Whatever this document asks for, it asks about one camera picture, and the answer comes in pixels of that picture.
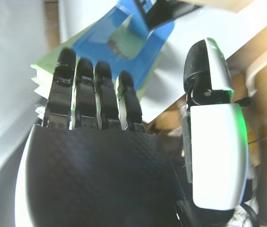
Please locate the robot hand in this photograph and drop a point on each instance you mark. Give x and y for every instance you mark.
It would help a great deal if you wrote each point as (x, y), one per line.
(100, 177)

